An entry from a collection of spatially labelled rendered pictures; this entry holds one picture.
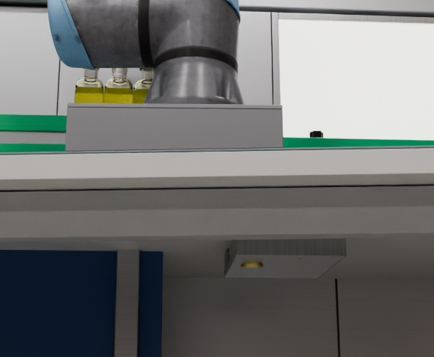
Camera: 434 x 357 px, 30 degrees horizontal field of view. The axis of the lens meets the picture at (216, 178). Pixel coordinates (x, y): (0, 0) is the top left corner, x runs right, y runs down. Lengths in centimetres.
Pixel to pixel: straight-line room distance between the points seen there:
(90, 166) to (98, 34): 22
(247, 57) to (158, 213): 88
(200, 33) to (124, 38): 11
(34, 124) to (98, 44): 41
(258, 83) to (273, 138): 84
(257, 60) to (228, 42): 74
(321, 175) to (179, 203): 18
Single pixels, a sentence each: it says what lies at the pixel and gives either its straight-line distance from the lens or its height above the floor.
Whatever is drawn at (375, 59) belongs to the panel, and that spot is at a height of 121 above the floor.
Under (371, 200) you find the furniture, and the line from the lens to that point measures 102.
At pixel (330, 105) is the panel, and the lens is 184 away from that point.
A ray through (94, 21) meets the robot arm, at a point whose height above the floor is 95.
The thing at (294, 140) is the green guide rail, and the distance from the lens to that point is 162.
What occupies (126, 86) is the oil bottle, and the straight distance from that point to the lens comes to 165.
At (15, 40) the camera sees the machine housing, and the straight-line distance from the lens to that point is 191.
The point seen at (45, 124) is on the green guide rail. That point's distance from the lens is 152.
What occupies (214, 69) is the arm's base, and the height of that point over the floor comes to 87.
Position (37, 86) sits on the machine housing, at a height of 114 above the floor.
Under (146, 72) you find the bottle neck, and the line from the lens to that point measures 168.
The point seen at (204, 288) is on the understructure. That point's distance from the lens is 172.
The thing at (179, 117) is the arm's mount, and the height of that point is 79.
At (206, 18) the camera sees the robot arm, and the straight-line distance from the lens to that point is 111.
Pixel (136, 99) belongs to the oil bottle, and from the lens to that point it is 164.
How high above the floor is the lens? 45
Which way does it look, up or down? 16 degrees up
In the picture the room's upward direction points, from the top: straight up
